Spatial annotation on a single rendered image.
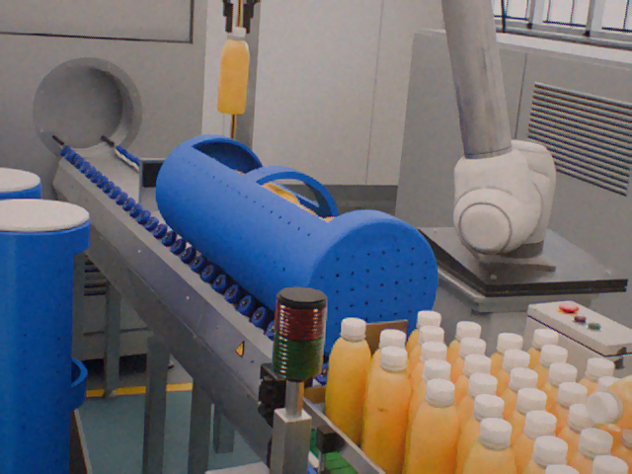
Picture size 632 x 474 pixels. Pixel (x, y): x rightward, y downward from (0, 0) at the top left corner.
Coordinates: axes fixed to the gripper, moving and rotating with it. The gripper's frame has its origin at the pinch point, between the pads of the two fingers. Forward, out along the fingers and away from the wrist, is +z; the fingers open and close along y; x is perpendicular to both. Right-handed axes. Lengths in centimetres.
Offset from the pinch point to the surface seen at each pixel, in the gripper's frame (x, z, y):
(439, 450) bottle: 122, 52, 15
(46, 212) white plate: -10, 49, 43
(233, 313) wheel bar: 39, 61, 13
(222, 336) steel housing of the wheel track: 38, 66, 15
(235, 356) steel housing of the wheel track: 47, 67, 15
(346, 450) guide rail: 108, 58, 22
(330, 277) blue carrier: 78, 41, 11
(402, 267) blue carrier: 78, 40, -4
